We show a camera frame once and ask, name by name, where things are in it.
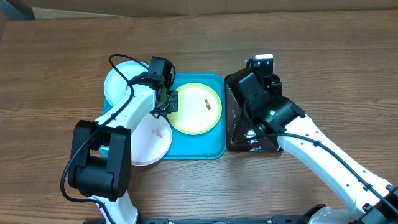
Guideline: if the yellow green plate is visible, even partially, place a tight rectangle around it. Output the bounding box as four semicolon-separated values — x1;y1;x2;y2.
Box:
167;83;223;135

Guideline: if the pink white plate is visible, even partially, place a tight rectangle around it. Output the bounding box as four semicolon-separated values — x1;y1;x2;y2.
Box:
131;114;172;166

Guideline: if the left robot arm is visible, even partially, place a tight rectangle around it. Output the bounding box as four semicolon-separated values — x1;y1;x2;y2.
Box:
60;72;170;223

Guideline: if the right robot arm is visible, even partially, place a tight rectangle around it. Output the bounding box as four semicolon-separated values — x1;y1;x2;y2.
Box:
225;68;397;223

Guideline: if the black water tray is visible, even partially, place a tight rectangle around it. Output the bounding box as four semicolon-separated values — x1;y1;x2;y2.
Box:
225;74;283;153

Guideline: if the teal plastic tray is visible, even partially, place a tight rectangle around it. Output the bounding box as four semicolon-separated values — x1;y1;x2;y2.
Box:
98;73;227;161

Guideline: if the light blue plate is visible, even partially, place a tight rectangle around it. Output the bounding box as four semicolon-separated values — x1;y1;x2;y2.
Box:
103;60;147;113

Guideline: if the cardboard backdrop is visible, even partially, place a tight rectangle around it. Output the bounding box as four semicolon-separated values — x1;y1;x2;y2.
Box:
25;0;397;16

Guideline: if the left black cable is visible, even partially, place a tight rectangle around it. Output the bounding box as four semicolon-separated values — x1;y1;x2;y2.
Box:
60;54;177;224

